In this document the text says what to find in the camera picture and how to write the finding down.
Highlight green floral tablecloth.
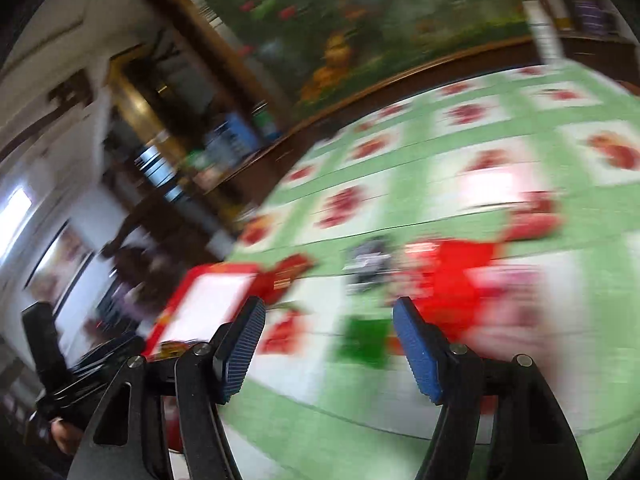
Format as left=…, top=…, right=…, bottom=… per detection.
left=220, top=62, right=640, bottom=480

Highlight purple boxes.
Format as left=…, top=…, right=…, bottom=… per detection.
left=574, top=0, right=613, bottom=35

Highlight green can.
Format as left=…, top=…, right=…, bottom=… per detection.
left=251, top=101, right=282, bottom=144

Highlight black speaker box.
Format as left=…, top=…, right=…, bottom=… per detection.
left=21, top=302, right=73, bottom=398

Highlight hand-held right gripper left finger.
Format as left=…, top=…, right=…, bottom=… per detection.
left=67, top=296, right=267, bottom=480

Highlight person's left hand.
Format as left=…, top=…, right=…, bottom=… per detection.
left=50, top=419, right=78, bottom=455

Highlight large red snack packet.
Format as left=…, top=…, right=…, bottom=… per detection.
left=399, top=238, right=503, bottom=343

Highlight white post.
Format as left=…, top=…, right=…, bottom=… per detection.
left=522, top=0, right=568, bottom=63

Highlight pink and white snack packet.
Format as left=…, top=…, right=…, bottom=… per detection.
left=470, top=264, right=553, bottom=363

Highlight small red snack packet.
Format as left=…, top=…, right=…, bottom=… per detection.
left=504, top=191, right=560, bottom=242

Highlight dark red snack packet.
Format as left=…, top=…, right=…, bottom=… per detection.
left=259, top=253, right=317, bottom=307

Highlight black snack packet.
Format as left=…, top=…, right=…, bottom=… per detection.
left=344, top=236, right=393, bottom=295

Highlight bright window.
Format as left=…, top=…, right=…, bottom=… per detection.
left=0, top=184, right=34, bottom=262

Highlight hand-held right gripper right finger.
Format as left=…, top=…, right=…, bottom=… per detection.
left=392, top=296, right=588, bottom=480

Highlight blue can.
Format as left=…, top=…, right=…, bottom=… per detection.
left=214, top=111, right=262, bottom=162

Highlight flower garden painting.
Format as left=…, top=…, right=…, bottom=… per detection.
left=172, top=0, right=540, bottom=117

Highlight green snack packet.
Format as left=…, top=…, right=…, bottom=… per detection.
left=339, top=316, right=393, bottom=368

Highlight red and white box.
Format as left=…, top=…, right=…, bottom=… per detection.
left=144, top=262, right=262, bottom=362

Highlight framed wall picture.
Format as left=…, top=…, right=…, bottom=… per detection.
left=24, top=219, right=97, bottom=312

